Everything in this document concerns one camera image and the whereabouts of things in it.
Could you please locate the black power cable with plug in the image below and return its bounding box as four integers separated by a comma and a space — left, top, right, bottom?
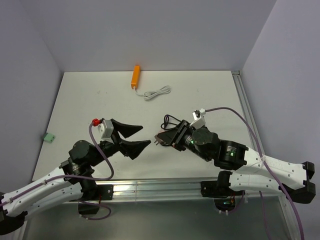
159, 114, 183, 132

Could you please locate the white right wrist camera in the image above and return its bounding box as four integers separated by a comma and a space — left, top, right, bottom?
190, 108, 206, 129

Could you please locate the green plug adapter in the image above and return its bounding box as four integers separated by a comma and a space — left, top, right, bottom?
42, 132, 56, 143

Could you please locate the aluminium front rail frame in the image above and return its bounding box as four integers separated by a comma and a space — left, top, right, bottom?
12, 174, 287, 240

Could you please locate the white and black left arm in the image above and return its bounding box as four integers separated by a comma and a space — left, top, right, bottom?
0, 118, 151, 235

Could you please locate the aluminium rail frame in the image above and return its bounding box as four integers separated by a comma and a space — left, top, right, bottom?
231, 71, 301, 240
12, 174, 287, 240

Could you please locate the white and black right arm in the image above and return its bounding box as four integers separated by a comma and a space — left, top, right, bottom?
155, 121, 316, 204

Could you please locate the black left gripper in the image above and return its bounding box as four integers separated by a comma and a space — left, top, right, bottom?
88, 119, 151, 167

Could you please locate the white power cable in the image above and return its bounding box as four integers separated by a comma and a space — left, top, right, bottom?
133, 85, 172, 102

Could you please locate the orange power strip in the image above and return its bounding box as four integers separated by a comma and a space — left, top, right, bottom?
130, 65, 141, 89

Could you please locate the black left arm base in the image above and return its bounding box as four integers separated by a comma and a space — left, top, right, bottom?
77, 184, 114, 218

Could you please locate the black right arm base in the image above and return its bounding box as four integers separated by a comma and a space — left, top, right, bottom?
200, 171, 245, 213

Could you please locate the pink and brown plug adapter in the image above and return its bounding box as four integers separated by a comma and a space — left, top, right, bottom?
154, 134, 169, 147

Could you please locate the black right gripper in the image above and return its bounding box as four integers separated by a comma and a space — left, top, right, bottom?
157, 119, 212, 161

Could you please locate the aluminium right rail frame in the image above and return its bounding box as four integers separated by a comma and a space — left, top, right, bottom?
231, 71, 301, 240

